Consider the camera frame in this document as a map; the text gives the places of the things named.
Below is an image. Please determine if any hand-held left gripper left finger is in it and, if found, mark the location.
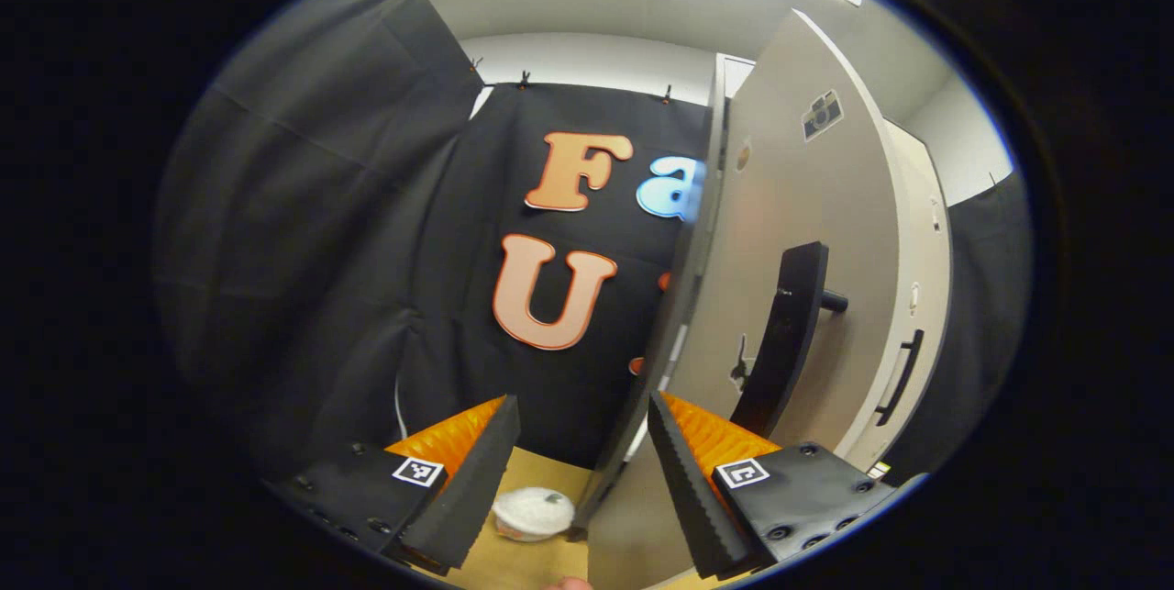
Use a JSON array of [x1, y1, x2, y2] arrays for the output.
[[261, 395, 521, 573]]

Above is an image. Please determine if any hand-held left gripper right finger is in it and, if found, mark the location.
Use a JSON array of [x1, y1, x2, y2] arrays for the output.
[[647, 391, 904, 580]]

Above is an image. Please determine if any white cabinet door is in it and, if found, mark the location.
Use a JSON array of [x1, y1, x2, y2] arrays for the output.
[[573, 10, 904, 590], [839, 117, 955, 472]]

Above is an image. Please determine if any white and grey shoe cabinet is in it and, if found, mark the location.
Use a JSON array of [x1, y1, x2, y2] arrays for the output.
[[573, 10, 955, 590]]

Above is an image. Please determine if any white plush toy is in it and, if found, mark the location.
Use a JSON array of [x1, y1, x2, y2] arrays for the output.
[[493, 486, 577, 542]]

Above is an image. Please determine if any black right door handle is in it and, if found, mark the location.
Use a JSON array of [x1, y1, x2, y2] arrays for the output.
[[874, 328, 925, 428]]

